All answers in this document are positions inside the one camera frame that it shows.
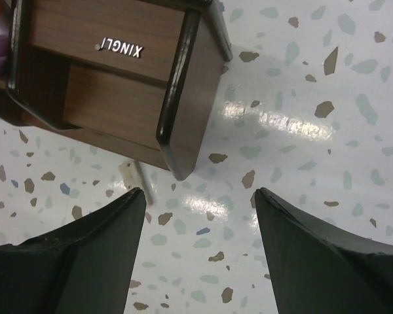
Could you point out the brown wooden desk organizer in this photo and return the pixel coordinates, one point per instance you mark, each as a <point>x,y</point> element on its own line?
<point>137,78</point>

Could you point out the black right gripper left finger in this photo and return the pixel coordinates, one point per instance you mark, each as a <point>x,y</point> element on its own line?
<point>82,267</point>

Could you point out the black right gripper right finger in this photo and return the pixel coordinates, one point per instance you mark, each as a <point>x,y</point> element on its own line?
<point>316,267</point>

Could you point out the beige eraser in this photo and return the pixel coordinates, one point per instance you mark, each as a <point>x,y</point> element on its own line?
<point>133,177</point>

